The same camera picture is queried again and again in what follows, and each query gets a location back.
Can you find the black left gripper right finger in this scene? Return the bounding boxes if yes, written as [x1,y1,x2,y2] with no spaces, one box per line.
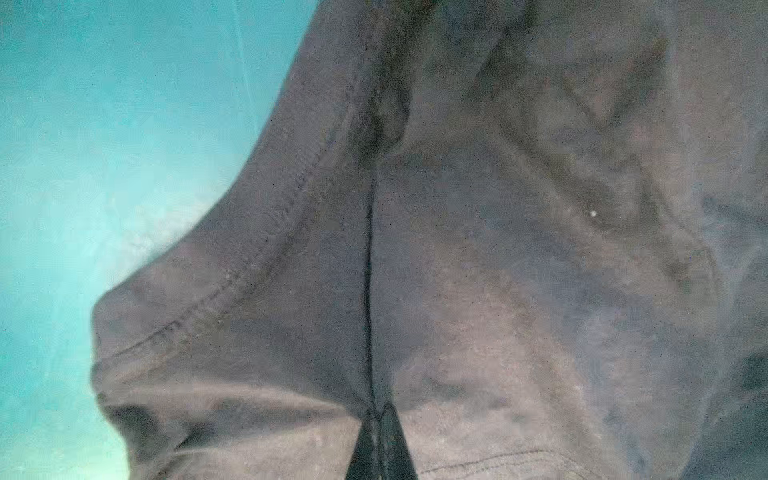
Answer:
[379,403,418,480]

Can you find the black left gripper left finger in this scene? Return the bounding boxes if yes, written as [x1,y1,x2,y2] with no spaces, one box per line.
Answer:
[344,410,378,480]

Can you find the black printed t shirt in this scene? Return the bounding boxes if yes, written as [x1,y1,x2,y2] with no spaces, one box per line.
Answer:
[92,1,767,479]

